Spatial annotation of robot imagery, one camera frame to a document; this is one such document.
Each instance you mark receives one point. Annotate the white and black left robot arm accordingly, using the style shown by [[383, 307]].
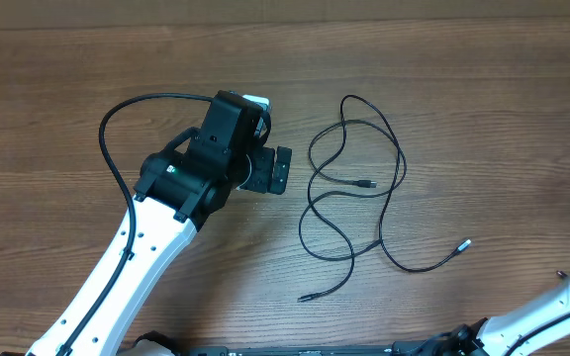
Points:
[[178, 189]]

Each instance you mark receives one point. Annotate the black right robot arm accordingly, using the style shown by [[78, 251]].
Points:
[[539, 323]]

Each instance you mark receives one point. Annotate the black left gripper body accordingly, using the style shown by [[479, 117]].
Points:
[[259, 179]]

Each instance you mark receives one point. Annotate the cardboard back panel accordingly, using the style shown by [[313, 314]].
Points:
[[76, 14]]

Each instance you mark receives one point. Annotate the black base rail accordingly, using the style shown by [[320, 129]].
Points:
[[156, 344]]

